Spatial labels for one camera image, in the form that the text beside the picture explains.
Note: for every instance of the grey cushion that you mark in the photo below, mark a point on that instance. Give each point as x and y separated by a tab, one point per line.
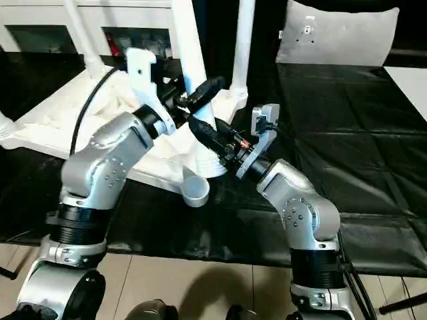
333	36

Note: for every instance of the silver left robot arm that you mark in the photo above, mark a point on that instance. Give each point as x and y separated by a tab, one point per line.
106	153

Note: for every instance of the white plastic table top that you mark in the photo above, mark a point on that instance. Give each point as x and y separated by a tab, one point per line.
43	123

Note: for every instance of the white board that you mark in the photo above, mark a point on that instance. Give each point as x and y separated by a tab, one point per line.
410	86

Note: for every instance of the black mat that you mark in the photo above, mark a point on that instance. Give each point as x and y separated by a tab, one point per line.
333	150

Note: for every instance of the white cabinet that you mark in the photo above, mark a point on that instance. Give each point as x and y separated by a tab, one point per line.
33	13

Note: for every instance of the black stand leg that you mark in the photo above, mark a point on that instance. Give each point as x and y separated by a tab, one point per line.
400	304
8	273

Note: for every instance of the dark blue cabinet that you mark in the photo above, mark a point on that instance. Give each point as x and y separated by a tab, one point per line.
217	33

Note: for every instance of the black bar red light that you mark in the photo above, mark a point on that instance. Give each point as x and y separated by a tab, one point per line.
410	53

